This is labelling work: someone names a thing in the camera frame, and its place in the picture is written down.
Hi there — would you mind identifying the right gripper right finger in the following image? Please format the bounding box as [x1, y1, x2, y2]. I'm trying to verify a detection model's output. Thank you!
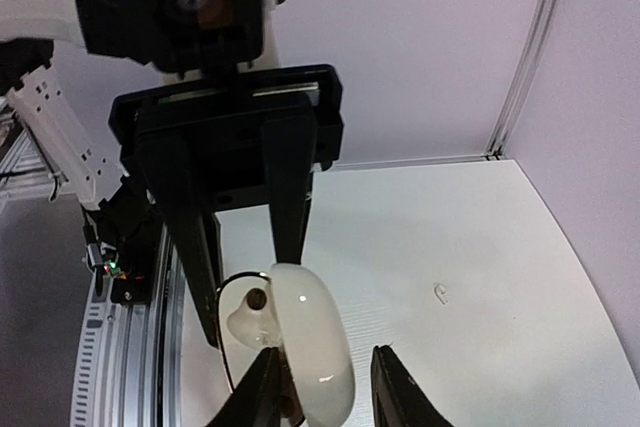
[370, 345, 452, 427]

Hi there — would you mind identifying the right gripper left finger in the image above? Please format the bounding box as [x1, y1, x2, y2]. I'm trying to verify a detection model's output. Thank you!
[209, 348, 281, 427]

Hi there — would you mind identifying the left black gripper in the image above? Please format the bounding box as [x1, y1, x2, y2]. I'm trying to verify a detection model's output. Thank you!
[109, 64, 344, 347]

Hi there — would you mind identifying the white earbud charging case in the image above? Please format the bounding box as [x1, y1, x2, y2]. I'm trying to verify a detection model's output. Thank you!
[216, 263, 355, 426]

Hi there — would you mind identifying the white earbud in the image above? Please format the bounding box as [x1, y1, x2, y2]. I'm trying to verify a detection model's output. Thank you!
[433, 283, 448, 305]

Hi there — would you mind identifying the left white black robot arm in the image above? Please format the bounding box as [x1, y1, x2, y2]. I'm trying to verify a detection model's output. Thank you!
[1, 0, 344, 345]

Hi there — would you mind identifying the aluminium front rail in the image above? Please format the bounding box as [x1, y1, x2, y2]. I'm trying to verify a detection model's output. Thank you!
[69, 232, 185, 426]

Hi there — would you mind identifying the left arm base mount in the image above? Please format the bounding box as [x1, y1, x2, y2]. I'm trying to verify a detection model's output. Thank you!
[82, 177, 162, 305]

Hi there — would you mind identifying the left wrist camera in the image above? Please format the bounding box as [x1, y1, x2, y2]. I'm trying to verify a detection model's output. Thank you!
[75, 0, 266, 74]

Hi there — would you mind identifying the right aluminium frame post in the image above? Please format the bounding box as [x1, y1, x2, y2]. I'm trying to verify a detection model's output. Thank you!
[484, 0, 559, 160]

